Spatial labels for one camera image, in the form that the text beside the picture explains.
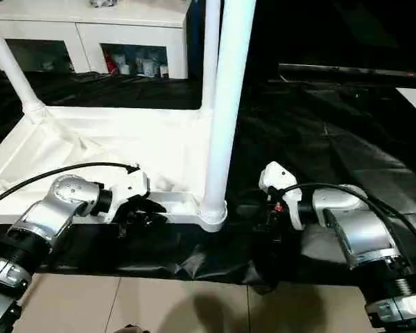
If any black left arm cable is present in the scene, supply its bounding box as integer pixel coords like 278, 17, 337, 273
0, 162, 141, 211

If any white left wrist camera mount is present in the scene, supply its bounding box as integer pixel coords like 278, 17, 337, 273
103, 169, 150, 225

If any dark long bar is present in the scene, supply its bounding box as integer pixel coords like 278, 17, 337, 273
279, 62, 416, 83

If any black mat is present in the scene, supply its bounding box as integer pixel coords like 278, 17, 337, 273
0, 65, 416, 296

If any white plastic table top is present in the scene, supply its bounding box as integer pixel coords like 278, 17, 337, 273
0, 103, 229, 234

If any white cabinet with glass doors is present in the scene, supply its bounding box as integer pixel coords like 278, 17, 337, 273
0, 0, 190, 80

